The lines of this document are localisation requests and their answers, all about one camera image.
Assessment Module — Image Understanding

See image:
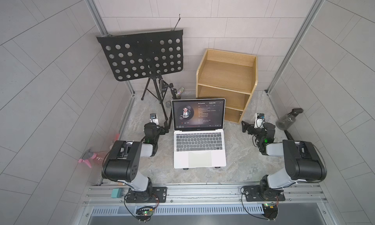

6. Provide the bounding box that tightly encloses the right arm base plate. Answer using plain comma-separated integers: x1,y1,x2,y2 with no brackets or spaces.
241,185,286,202

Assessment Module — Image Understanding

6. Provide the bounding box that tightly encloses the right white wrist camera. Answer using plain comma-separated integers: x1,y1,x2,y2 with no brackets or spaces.
254,113,265,128

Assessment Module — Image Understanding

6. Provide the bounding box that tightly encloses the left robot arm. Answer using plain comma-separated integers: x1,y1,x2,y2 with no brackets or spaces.
102,123,167,203

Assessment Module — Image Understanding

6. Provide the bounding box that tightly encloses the aluminium mounting rail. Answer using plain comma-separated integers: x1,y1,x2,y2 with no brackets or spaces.
80,182,327,205

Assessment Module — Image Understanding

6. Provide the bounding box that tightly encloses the wooden two-tier shelf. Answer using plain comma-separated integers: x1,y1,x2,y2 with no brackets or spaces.
196,48,258,124

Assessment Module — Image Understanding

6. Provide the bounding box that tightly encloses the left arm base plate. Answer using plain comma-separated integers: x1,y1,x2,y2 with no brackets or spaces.
125,187,168,204

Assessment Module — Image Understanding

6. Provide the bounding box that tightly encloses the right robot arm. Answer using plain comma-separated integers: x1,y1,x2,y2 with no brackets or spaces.
241,121,327,202

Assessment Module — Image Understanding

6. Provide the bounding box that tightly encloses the silver laptop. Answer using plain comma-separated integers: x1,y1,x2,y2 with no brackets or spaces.
171,98,227,169

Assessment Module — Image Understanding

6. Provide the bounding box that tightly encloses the teal block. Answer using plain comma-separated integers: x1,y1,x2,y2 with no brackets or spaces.
111,188,123,199

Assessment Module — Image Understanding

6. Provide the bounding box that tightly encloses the pink spray bottle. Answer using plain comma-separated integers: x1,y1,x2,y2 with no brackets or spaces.
78,149,107,168

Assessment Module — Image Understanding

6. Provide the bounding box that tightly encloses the right green circuit board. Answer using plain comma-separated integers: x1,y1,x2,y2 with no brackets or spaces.
262,204,279,220

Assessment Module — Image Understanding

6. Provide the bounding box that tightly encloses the green circuit board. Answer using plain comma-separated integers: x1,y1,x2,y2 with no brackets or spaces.
136,206,155,221
262,204,279,220

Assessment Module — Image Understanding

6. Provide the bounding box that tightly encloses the black perforated music stand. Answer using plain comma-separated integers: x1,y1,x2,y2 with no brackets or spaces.
97,28,184,105

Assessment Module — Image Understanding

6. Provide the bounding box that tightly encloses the clear spray bottle black nozzle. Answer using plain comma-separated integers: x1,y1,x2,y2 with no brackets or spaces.
276,108,304,130

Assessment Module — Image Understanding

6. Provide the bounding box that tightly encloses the black microphone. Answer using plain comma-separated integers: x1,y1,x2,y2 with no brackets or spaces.
284,130,294,141

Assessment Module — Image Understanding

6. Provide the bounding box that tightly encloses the black small phone tripod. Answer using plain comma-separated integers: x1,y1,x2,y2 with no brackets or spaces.
159,79,178,133

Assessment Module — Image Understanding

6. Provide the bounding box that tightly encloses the left green circuit board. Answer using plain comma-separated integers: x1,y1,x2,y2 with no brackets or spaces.
136,206,155,221

